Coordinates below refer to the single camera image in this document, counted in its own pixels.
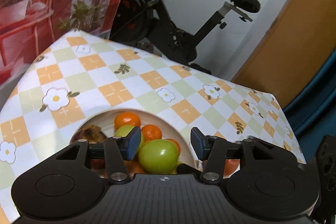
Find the large red apple front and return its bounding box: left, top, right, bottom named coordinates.
left=223, top=159, right=240, bottom=177

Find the small orange mandarin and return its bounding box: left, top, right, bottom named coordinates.
left=114, top=112, right=141, bottom=130
left=141, top=124, right=162, bottom=141

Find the small orange mandarin right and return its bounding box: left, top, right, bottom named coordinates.
left=141, top=124, right=162, bottom=141

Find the beige round plate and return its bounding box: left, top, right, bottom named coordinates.
left=76, top=109, right=197, bottom=177

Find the teal blue curtain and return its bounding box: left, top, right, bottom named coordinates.
left=284, top=51, right=336, bottom=158

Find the small orange mandarin back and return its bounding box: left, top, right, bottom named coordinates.
left=114, top=112, right=141, bottom=130

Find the dark purple mangosteen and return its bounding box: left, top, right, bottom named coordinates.
left=70, top=124, right=107, bottom=144

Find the black exercise bike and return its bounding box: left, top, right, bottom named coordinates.
left=109, top=0, right=261, bottom=74

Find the green fruit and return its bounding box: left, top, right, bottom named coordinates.
left=114, top=124, right=145, bottom=156
left=138, top=139, right=179, bottom=174

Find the green fruit near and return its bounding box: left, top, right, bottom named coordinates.
left=138, top=139, right=179, bottom=174

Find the checkered floral tablecloth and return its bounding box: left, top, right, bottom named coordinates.
left=1, top=31, right=305, bottom=223

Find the green fruit far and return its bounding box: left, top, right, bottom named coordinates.
left=114, top=124, right=145, bottom=156

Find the wooden door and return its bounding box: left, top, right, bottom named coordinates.
left=233, top=0, right=335, bottom=107

